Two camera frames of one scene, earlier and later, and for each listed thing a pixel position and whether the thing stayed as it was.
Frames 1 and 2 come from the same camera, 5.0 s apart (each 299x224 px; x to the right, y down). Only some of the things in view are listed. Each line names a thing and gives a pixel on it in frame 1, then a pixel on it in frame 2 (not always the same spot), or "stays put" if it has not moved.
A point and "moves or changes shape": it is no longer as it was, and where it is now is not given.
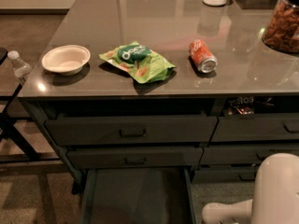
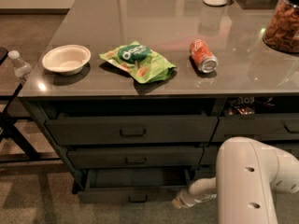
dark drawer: (143, 195) moves or changes shape
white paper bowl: (67, 60) stays put
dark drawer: (133, 158) stays put
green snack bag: (140, 62) stays put
